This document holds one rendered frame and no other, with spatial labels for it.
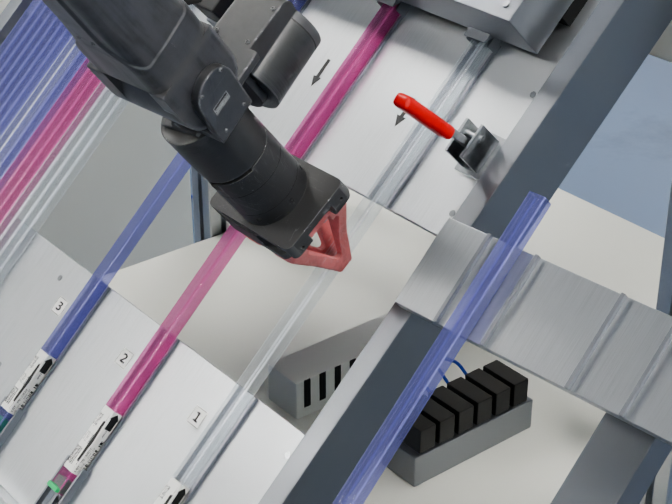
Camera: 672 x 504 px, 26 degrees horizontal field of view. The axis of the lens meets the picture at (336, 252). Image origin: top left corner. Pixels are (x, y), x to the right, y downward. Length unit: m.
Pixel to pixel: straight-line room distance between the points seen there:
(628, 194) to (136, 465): 2.36
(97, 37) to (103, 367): 0.44
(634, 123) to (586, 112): 2.68
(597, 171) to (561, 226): 1.63
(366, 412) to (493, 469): 0.39
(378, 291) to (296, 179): 0.70
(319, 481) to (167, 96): 0.33
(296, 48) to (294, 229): 0.13
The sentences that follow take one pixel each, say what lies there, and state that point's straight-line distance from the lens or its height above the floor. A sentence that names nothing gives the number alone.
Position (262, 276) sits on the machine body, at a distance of 1.77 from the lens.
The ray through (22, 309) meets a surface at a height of 0.81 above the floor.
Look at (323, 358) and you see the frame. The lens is 1.52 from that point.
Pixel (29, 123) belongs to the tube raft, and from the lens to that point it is 1.47.
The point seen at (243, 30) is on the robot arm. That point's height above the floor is 1.15.
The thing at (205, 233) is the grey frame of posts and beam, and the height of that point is 0.62.
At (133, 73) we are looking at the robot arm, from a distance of 0.90.
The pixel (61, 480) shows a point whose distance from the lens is 1.23.
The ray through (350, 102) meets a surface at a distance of 1.22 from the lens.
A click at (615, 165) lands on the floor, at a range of 3.56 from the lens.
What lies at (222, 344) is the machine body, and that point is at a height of 0.62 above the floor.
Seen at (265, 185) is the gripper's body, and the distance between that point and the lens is 1.03.
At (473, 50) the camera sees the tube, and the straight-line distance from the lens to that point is 1.16.
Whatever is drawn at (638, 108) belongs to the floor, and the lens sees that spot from 3.90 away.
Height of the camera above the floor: 1.49
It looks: 29 degrees down
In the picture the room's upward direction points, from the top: straight up
